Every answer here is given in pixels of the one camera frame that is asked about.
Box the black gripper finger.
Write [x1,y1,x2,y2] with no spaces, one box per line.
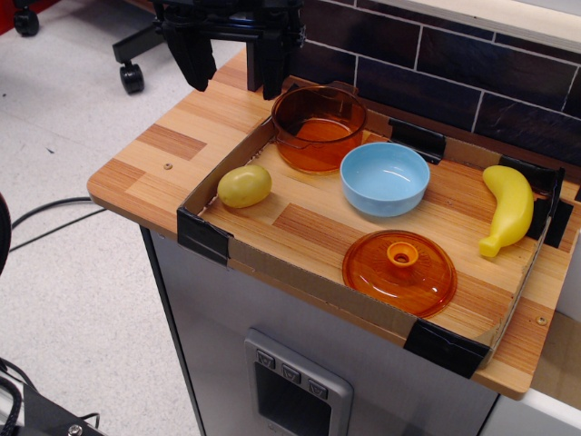
[163,27,217,92]
[255,32,287,100]

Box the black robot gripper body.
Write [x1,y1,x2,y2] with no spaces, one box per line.
[153,1,305,48]

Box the orange transparent pot lid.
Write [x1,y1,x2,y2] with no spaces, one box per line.
[342,231,458,318]

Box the orange transparent pot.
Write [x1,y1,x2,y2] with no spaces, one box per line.
[271,82,368,173]

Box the black vertical panel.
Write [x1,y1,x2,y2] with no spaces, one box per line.
[246,42,262,92]

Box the black chair base with caster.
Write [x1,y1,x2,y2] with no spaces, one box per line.
[113,25,164,94]

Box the yellow toy potato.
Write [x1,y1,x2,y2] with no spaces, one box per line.
[217,164,272,209]

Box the light blue bowl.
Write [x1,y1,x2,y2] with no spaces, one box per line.
[340,142,430,218]

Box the black caster wheel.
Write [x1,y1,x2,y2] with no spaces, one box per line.
[14,8,40,37]

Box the yellow toy banana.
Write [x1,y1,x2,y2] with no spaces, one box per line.
[478,165,535,257]

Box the cardboard fence with black tape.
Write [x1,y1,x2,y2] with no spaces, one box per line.
[176,80,575,379]

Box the grey cabinet control panel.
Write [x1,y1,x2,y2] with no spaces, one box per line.
[244,329,354,435]

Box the black floor cable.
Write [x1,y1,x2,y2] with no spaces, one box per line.
[8,195,108,253]

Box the black braided cable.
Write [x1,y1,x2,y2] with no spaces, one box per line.
[0,356,24,436]

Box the black metal bracket with screw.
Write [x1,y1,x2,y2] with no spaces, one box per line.
[14,385,103,436]

